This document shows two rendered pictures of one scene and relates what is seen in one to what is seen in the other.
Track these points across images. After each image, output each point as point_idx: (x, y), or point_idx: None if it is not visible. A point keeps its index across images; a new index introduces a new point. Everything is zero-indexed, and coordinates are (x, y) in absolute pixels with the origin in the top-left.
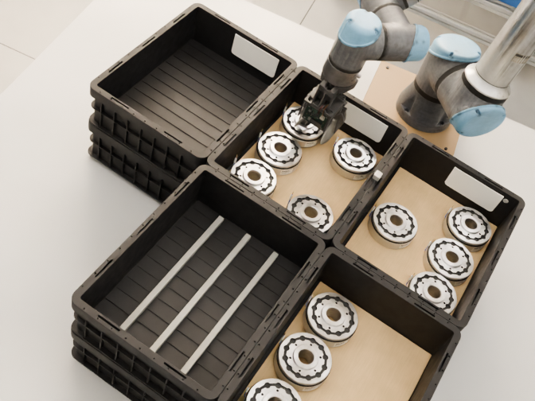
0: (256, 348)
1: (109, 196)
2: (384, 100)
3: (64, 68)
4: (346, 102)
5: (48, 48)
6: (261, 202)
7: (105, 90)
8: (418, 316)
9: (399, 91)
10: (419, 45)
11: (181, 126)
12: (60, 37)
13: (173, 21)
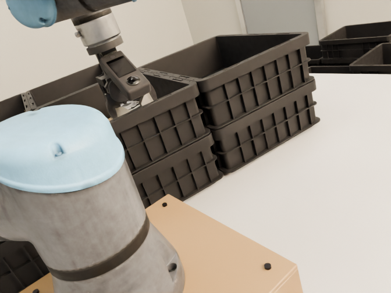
0: (25, 96)
1: None
2: (181, 235)
3: (320, 82)
4: (105, 86)
5: (342, 74)
6: (86, 87)
7: (224, 49)
8: None
9: (194, 266)
10: None
11: None
12: (358, 74)
13: (278, 33)
